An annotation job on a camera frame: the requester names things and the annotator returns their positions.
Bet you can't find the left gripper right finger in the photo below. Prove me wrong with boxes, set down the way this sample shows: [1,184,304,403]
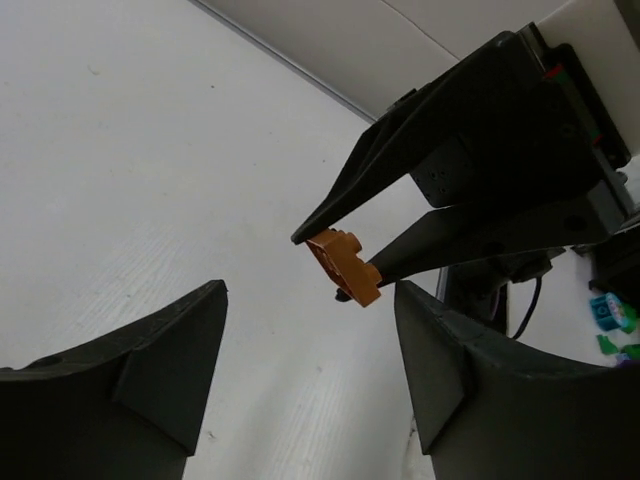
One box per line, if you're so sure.
[394,281,639,479]

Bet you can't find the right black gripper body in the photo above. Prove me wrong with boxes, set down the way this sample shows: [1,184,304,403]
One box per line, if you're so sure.
[409,22,640,281]

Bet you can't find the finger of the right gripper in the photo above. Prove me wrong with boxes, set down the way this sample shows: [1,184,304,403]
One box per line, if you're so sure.
[370,192,625,283]
[291,31,542,245]

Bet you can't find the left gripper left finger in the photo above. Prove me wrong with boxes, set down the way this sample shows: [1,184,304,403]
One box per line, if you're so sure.
[1,280,228,479]

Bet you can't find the brown arch lego piece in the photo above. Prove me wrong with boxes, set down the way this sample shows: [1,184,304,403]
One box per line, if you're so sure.
[305,229,382,307]

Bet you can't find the teal green lego pile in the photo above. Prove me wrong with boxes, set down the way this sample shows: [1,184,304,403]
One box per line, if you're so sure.
[589,293,639,367]

